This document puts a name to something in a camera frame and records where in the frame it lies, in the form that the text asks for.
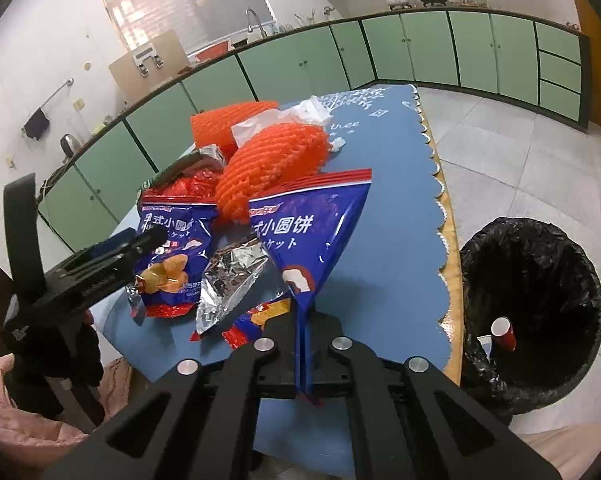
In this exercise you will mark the metal kettle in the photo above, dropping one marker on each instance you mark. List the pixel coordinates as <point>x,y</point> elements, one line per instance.
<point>70,146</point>

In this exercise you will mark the red basin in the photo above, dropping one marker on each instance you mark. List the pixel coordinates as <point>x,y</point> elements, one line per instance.
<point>213,51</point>

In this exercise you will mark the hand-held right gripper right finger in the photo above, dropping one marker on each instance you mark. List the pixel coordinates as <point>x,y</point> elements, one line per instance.
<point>325,360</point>

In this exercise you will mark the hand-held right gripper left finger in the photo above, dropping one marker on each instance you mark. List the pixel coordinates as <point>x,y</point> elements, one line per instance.
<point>280,355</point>

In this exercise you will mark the dark towel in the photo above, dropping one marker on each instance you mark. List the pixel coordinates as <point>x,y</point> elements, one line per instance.
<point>36,124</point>

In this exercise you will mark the window with blind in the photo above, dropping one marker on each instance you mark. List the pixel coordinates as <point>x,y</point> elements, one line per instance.
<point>180,5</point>

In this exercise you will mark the metal towel rail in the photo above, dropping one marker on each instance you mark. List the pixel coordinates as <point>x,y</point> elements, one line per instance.
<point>55,92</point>

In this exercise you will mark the orange foam net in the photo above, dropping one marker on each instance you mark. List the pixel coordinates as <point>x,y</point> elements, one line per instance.
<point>265,160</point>
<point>215,125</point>

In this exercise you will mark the red plastic wrapper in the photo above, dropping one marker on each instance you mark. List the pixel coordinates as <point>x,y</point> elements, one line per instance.
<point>190,185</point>

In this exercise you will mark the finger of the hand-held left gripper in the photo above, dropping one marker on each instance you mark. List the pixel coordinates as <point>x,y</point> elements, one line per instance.
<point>140,242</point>

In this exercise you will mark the person's pink clothing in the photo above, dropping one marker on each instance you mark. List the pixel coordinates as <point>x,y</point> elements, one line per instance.
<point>10,425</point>

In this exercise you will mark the white plastic bag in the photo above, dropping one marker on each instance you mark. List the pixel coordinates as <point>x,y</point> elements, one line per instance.
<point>248,130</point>

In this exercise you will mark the person's leg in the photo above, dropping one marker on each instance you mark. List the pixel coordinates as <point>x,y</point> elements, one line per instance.
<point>565,445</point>

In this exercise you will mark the red paper cup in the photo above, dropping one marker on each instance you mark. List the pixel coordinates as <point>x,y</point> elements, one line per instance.
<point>504,337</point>

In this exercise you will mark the large blue snack bag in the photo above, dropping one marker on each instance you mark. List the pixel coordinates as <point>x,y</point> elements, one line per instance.
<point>310,230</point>

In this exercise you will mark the blue table mat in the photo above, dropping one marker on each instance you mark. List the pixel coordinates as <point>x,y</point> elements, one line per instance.
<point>380,185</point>

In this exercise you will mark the small white tissue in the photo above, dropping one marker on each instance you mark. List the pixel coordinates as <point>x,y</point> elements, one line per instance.
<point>337,144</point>

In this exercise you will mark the cardboard box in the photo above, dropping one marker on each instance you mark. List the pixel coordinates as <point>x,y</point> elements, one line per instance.
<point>130,80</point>

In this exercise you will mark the blue snack bag cookie picture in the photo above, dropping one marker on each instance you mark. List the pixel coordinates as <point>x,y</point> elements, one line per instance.
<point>180,280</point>

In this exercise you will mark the green lower kitchen cabinets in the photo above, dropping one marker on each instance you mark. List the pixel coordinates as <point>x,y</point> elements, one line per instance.
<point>430,45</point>

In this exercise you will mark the green and white packet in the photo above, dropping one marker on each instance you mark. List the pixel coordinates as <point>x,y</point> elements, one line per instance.
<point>175,170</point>

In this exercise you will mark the small blue orange wrapper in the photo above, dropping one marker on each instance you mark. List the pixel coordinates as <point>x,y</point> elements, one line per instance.
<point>253,317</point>

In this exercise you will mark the metal faucet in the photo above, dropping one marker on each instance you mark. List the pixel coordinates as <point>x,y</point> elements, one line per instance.
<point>251,15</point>

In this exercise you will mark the silver foil wrapper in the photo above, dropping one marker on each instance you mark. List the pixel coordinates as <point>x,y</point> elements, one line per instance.
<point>225,280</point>

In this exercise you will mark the trash bin with black bag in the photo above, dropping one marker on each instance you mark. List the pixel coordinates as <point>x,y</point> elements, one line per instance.
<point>545,270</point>

